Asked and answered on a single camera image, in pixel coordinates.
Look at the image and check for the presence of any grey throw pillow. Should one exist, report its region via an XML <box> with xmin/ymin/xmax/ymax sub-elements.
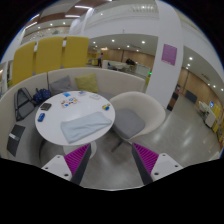
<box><xmin>50</xmin><ymin>76</ymin><xmax>73</xmax><ymax>95</ymax></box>

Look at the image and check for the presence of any white flat box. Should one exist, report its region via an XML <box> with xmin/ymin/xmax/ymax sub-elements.
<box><xmin>89</xmin><ymin>94</ymin><xmax>101</xmax><ymax>100</ymax></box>

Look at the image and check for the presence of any black backpack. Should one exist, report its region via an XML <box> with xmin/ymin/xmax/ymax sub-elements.
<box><xmin>14</xmin><ymin>87</ymin><xmax>35</xmax><ymax>121</ymax></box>

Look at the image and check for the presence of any yellow blue small toy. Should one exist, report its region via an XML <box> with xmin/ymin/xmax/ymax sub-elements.
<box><xmin>102</xmin><ymin>104</ymin><xmax>111</xmax><ymax>111</ymax></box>

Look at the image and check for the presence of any left yellow partition panel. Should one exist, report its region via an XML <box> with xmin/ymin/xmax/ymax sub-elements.
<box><xmin>12</xmin><ymin>41</ymin><xmax>36</xmax><ymax>85</ymax></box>

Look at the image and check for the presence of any middle yellow partition panel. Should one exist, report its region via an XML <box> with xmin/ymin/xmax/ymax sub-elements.
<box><xmin>36</xmin><ymin>36</ymin><xmax>63</xmax><ymax>74</ymax></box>

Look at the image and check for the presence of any yellow partition panel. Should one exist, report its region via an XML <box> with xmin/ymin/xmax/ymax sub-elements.
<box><xmin>12</xmin><ymin>41</ymin><xmax>36</xmax><ymax>85</ymax></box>
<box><xmin>63</xmin><ymin>36</ymin><xmax>89</xmax><ymax>68</ymax></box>
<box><xmin>36</xmin><ymin>36</ymin><xmax>63</xmax><ymax>74</ymax></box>

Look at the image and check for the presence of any white round armchair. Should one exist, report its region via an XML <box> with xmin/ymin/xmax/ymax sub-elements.
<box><xmin>110</xmin><ymin>91</ymin><xmax>166</xmax><ymax>151</ymax></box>

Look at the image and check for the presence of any yellow-green throw pillow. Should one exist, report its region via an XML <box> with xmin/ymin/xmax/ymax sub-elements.
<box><xmin>75</xmin><ymin>73</ymin><xmax>98</xmax><ymax>93</ymax></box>

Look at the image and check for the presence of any distant standing person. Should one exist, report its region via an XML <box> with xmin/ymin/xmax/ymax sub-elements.
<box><xmin>98</xmin><ymin>53</ymin><xmax>103</xmax><ymax>68</ymax></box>

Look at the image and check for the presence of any purple wall poster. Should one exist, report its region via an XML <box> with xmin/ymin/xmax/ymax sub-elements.
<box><xmin>161</xmin><ymin>44</ymin><xmax>177</xmax><ymax>65</ymax></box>

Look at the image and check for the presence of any black laptop on sofa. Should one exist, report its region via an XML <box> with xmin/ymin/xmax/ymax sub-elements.
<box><xmin>7</xmin><ymin>124</ymin><xmax>25</xmax><ymax>156</ymax></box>

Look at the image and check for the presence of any blue patterned bag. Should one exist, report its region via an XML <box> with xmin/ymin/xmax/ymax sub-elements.
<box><xmin>33</xmin><ymin>89</ymin><xmax>51</xmax><ymax>104</ymax></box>

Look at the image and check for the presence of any small blue object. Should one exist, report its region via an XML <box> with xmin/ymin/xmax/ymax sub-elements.
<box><xmin>38</xmin><ymin>113</ymin><xmax>45</xmax><ymax>122</ymax></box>

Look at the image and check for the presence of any right yellow partition panel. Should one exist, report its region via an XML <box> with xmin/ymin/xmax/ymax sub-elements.
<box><xmin>63</xmin><ymin>36</ymin><xmax>89</xmax><ymax>68</ymax></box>

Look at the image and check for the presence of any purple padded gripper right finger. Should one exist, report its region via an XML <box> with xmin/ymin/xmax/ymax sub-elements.
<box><xmin>132</xmin><ymin>143</ymin><xmax>182</xmax><ymax>185</ymax></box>

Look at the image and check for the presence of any round white table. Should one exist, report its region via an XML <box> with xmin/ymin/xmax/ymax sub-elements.
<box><xmin>35</xmin><ymin>91</ymin><xmax>115</xmax><ymax>154</ymax></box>

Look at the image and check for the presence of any grey seat cushion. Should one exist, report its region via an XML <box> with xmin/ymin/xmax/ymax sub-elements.
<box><xmin>113</xmin><ymin>108</ymin><xmax>145</xmax><ymax>139</ymax></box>

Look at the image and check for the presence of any light blue folded towel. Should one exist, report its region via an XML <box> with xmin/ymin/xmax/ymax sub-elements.
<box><xmin>60</xmin><ymin>112</ymin><xmax>112</xmax><ymax>143</ymax></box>

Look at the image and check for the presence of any white curved sofa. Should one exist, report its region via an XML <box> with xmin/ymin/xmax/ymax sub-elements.
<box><xmin>0</xmin><ymin>67</ymin><xmax>147</xmax><ymax>160</ymax></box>

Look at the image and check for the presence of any white reception counter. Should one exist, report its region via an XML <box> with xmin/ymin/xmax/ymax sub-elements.
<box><xmin>102</xmin><ymin>60</ymin><xmax>151</xmax><ymax>77</ymax></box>

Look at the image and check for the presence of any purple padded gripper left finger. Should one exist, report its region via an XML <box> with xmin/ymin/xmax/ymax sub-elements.
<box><xmin>42</xmin><ymin>144</ymin><xmax>91</xmax><ymax>185</ymax></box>

